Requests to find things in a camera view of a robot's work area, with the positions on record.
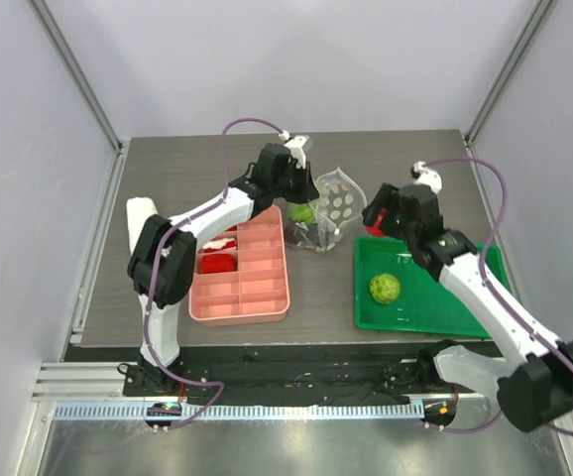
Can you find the aluminium frame post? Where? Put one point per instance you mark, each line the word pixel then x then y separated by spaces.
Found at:
pixel 537 18
pixel 66 55

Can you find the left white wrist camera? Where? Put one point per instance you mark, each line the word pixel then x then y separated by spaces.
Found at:
pixel 298 146

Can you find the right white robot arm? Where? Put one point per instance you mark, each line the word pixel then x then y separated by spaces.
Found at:
pixel 532 381

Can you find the red fabric item bottom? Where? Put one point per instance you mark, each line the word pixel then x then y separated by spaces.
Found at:
pixel 217 263

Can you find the green fake apple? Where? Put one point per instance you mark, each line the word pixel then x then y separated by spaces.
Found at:
pixel 384 288

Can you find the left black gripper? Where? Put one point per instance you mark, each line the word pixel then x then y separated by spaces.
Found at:
pixel 307 190

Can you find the pink divided organizer tray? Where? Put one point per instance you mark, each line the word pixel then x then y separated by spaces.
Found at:
pixel 258 291

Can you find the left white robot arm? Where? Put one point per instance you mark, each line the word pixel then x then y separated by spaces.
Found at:
pixel 163 250

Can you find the white slotted cable duct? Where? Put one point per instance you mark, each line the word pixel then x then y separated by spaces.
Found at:
pixel 151 411

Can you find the green plastic tray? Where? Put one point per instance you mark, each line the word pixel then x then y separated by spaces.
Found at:
pixel 421 305

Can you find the clear polka dot zip bag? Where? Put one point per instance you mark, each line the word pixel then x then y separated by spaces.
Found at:
pixel 338 208

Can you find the white crumpled cloth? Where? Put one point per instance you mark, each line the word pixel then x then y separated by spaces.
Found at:
pixel 138 211

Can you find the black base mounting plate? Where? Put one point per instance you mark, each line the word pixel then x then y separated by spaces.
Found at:
pixel 283 375

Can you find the red white fabric item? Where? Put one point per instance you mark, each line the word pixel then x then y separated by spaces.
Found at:
pixel 218 245

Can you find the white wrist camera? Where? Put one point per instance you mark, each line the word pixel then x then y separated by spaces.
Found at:
pixel 298 146
pixel 423 174

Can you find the red fake apple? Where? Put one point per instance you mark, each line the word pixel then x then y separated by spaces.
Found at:
pixel 375 228

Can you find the yellow-green fake fruit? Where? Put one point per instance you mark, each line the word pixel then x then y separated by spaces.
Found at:
pixel 300 213

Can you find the right aluminium frame post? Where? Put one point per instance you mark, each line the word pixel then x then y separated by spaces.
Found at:
pixel 537 18

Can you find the left aluminium frame post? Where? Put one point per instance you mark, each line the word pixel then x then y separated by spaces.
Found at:
pixel 66 55

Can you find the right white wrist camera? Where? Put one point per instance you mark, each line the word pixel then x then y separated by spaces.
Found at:
pixel 423 174

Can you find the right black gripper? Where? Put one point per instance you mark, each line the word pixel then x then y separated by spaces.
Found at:
pixel 383 209

